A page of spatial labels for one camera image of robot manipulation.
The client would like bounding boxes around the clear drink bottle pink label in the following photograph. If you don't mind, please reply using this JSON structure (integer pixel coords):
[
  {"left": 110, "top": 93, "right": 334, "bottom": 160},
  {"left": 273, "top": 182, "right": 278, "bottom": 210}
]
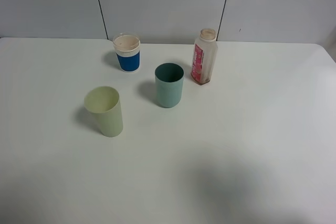
[{"left": 191, "top": 28, "right": 218, "bottom": 85}]

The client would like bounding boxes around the teal plastic cup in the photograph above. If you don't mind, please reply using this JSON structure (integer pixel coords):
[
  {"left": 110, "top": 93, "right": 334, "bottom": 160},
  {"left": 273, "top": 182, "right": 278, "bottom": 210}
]
[{"left": 155, "top": 62, "right": 184, "bottom": 108}]

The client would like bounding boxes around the pale green plastic cup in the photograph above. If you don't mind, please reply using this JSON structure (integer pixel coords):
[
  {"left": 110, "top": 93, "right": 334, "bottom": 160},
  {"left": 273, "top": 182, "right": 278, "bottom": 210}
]
[{"left": 84, "top": 86, "right": 123, "bottom": 137}]

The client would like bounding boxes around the blue paper cup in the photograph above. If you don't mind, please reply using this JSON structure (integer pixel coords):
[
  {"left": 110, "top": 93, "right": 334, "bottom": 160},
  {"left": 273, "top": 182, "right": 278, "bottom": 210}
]
[{"left": 112, "top": 33, "right": 141, "bottom": 72}]

